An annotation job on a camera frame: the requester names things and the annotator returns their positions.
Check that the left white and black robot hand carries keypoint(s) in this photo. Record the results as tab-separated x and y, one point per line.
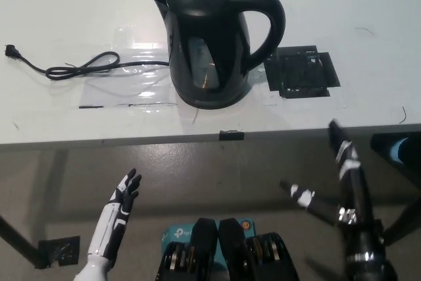
115	215

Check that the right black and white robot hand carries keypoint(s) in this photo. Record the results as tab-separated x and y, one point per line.
356	202

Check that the black electric kettle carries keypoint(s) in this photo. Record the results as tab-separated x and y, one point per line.
210	31

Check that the round black kettle base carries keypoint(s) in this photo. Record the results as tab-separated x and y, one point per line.
213	105

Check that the black table leg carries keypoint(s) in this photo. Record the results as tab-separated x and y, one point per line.
404	218
19	238

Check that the teal router box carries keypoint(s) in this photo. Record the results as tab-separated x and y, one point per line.
174	233

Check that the black object with blue part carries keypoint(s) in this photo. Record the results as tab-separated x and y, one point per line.
391	149

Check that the black floor tape patch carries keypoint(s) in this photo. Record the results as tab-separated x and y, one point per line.
59	250

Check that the square black tape patch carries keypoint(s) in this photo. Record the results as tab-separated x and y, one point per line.
299	77

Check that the small black tape strip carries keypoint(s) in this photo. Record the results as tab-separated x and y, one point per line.
231	135

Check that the clear plastic tape sheet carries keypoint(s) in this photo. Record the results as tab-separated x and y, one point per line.
131	73

